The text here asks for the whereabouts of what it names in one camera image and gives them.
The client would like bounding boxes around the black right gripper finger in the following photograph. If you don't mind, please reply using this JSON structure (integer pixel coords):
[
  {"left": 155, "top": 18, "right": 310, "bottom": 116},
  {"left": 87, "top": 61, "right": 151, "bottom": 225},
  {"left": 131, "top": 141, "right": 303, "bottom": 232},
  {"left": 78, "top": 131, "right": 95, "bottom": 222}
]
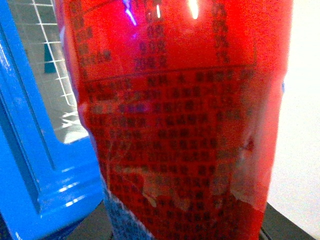
[{"left": 259, "top": 203, "right": 316, "bottom": 240}]

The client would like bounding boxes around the red drink bottle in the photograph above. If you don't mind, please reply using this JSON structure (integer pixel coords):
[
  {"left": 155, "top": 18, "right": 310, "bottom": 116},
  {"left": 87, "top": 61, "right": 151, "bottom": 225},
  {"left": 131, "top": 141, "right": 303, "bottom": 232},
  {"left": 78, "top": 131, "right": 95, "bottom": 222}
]
[{"left": 54, "top": 0, "right": 293, "bottom": 240}]

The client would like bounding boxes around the white blue chest freezer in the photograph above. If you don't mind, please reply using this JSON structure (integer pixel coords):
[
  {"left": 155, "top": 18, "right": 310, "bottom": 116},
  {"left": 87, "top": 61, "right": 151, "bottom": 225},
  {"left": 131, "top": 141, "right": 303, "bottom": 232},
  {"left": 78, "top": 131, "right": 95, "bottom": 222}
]
[{"left": 0, "top": 0, "right": 102, "bottom": 240}]

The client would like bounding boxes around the white wire freezer basket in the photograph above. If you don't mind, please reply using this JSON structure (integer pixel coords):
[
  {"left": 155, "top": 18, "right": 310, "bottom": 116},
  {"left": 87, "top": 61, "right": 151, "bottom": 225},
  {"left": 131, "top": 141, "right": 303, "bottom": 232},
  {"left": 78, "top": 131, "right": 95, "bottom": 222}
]
[{"left": 29, "top": 0, "right": 82, "bottom": 132}]

